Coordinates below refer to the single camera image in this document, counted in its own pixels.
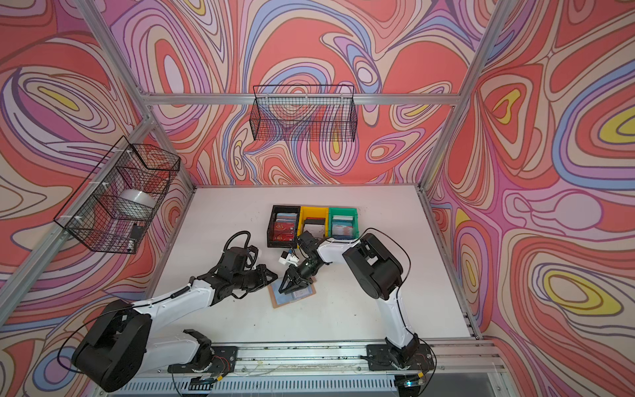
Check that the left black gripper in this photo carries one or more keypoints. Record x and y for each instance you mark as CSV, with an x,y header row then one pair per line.
x,y
262,271

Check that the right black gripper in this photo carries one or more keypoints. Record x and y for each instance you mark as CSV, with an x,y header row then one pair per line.
x,y
296,279

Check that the tan leather card holder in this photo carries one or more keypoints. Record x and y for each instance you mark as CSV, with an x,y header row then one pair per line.
x,y
279,299

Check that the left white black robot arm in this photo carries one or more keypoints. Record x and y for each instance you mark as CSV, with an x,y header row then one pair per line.
x,y
123,340

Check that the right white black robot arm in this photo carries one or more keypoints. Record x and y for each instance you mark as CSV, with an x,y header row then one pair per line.
x,y
380,275

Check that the red VIP cards stack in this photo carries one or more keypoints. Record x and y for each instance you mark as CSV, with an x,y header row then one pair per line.
x,y
284,227

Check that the white black cards stack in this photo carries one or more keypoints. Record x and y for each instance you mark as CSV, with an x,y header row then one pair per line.
x,y
315,228

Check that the blue cards stack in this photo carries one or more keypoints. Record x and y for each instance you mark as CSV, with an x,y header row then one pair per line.
x,y
342,227

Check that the black plastic bin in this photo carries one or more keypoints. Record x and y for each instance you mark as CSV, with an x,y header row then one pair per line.
x,y
281,209

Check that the yellow plastic bin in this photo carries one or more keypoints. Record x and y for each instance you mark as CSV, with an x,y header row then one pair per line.
x,y
321,214

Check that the green plastic bin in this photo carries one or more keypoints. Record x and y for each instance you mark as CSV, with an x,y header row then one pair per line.
x,y
343,211

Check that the white roll in basket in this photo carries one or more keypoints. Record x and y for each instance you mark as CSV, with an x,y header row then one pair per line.
x,y
135,205

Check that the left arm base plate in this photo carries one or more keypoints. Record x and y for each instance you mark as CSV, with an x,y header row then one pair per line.
x,y
219,360

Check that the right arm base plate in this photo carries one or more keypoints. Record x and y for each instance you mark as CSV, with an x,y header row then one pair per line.
x,y
385,357

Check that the back black wire basket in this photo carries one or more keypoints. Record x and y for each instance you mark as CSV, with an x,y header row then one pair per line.
x,y
304,113

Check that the black wire basket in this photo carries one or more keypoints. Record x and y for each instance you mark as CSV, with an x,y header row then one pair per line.
x,y
304,113
95,222

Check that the left black wire basket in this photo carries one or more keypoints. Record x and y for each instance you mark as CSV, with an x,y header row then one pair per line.
x,y
95,222

